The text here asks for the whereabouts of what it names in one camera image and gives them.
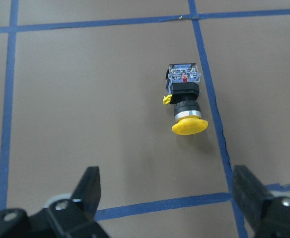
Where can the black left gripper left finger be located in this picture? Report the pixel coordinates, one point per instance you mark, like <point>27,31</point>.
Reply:
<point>73,217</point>

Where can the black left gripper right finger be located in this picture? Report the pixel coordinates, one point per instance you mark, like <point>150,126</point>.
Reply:
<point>267,212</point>

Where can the yellow push button switch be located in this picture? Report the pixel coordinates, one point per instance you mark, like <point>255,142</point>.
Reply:
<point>182,86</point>

